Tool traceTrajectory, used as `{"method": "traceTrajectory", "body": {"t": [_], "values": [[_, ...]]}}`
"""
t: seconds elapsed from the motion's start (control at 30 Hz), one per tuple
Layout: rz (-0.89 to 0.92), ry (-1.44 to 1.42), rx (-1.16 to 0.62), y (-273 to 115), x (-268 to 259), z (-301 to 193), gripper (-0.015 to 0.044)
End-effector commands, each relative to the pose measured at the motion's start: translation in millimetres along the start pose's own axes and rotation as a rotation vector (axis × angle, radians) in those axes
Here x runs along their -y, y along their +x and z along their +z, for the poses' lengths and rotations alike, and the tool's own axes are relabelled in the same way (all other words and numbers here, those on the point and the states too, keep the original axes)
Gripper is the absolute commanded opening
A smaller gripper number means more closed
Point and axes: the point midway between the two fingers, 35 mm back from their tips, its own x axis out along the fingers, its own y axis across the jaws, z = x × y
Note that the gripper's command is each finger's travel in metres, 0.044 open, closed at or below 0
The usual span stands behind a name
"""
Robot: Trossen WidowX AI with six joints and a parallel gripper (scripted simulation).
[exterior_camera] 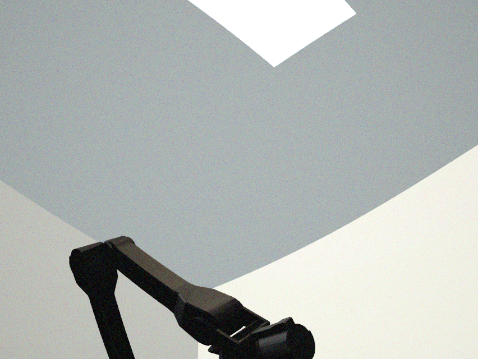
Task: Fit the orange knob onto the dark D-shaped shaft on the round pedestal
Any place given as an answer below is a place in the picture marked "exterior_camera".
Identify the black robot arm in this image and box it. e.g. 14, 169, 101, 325
69, 236, 315, 359

